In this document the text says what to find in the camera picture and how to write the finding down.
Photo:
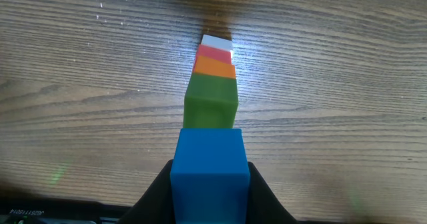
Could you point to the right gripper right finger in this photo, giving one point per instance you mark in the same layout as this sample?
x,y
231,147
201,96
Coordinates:
x,y
263,204

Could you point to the green cube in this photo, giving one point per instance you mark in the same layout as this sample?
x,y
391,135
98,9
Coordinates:
x,y
210,100

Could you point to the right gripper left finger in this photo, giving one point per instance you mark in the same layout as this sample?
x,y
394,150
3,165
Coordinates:
x,y
156,204

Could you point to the white cube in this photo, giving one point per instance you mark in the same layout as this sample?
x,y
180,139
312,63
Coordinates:
x,y
217,42

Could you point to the mounting rail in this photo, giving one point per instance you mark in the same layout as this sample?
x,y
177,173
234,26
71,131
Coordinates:
x,y
66,212

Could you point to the orange cube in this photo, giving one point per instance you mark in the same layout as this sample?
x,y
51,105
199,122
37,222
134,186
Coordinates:
x,y
213,67

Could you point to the red cube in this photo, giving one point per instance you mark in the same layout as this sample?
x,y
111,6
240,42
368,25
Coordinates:
x,y
213,53

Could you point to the blue cube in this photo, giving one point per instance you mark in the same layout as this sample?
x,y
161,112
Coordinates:
x,y
210,177

